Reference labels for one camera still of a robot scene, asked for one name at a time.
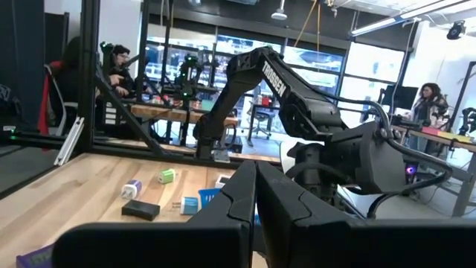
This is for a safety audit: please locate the wooden background table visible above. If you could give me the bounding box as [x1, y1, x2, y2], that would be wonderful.
[388, 124, 476, 219]
[128, 103, 239, 127]

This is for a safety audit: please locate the white pendant lamp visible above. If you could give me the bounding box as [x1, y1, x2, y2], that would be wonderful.
[270, 0, 288, 22]

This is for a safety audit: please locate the black computer tower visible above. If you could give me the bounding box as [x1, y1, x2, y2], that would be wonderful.
[404, 162, 420, 184]

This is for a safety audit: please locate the dark partition panel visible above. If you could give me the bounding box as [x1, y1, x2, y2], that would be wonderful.
[0, 0, 70, 131]

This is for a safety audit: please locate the white digital display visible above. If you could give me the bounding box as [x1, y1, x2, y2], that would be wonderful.
[214, 173, 232, 190]

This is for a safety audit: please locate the teal charger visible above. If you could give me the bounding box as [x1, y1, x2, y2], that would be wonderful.
[171, 196, 200, 216]

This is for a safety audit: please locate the chair with red cloth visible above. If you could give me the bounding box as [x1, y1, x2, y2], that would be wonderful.
[36, 61, 81, 137]

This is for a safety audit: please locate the blue plastic basket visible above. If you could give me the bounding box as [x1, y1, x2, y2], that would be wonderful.
[197, 187, 224, 210]

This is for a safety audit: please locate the green white charger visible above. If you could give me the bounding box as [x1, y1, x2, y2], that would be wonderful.
[157, 168, 177, 185]

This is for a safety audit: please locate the purple white charger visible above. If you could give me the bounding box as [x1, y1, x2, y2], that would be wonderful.
[120, 179, 144, 200]

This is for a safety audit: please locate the pink yellow mat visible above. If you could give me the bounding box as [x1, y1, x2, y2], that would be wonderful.
[421, 126, 474, 144]

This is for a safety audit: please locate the black ceiling spotlight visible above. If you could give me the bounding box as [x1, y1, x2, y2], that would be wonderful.
[446, 20, 468, 41]

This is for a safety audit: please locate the yellow hanging cable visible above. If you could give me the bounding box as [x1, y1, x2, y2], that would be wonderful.
[293, 0, 323, 53]

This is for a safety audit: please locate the silver aluminium bar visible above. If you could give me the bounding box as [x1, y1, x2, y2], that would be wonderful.
[54, 116, 86, 167]

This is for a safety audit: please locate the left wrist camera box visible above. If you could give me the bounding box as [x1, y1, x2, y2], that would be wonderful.
[332, 121, 407, 196]

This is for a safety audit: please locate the black aluminium table frame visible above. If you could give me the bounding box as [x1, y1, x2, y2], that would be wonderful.
[0, 0, 283, 168]

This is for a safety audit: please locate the black flat box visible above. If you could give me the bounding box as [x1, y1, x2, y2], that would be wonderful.
[120, 199, 161, 222]

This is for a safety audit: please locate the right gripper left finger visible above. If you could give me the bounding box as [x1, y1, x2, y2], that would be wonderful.
[51, 159, 258, 268]

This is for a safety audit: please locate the black office chair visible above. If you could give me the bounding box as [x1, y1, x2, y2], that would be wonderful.
[248, 109, 276, 141]

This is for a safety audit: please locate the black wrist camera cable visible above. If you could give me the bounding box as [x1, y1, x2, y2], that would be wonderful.
[366, 126, 454, 220]

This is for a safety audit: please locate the ceiling light strip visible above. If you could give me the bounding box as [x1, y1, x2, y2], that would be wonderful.
[349, 0, 476, 38]

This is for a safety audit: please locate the black monitor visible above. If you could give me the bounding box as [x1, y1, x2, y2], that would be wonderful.
[379, 84, 419, 111]

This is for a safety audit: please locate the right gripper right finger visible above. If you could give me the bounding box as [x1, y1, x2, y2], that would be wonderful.
[256, 159, 476, 268]

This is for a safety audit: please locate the dark purple digital display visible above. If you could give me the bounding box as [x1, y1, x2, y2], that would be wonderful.
[15, 242, 56, 268]

